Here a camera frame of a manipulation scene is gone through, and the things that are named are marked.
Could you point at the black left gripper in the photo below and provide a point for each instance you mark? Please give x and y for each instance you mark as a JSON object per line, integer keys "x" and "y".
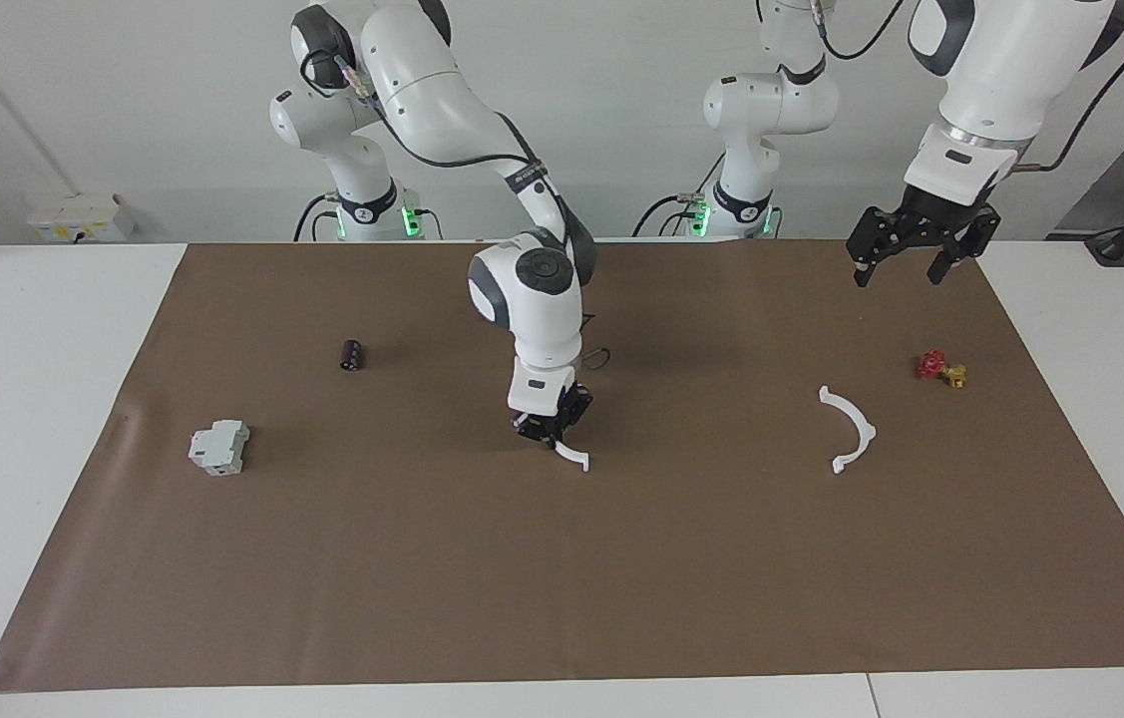
{"x": 921, "y": 224}

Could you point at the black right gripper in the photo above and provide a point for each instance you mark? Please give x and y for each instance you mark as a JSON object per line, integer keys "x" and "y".
{"x": 571, "y": 407}

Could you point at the white half pipe clamp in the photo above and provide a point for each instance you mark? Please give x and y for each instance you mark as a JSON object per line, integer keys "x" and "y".
{"x": 864, "y": 429}
{"x": 576, "y": 459}

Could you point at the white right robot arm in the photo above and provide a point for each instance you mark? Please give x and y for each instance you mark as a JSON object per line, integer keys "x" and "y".
{"x": 422, "y": 90}

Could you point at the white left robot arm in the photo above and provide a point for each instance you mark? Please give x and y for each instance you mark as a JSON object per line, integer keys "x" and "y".
{"x": 1000, "y": 60}

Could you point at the brown paper table mat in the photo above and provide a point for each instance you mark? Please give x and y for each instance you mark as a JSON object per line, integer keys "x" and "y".
{"x": 562, "y": 578}

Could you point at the black cylindrical capacitor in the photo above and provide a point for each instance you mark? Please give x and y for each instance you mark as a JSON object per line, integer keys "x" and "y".
{"x": 352, "y": 356}

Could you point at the white circuit breaker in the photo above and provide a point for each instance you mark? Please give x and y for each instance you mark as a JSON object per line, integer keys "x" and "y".
{"x": 219, "y": 447}

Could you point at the white wall power box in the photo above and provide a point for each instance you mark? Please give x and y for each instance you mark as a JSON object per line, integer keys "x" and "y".
{"x": 83, "y": 214}

